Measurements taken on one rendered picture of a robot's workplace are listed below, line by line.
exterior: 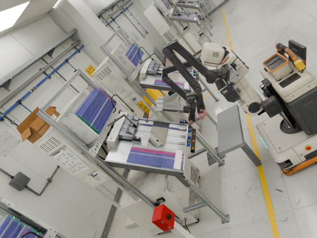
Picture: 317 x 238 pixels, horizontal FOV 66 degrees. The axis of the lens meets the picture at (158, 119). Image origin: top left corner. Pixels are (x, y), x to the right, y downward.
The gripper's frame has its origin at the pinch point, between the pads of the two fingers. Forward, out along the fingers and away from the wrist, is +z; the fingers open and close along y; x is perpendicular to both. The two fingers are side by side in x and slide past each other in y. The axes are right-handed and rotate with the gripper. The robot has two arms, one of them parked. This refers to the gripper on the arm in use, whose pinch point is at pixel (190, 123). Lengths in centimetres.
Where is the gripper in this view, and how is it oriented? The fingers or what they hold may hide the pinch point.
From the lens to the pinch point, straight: 255.1
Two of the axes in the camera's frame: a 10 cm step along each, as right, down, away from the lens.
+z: -0.3, 8.0, 6.1
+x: 9.9, 1.2, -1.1
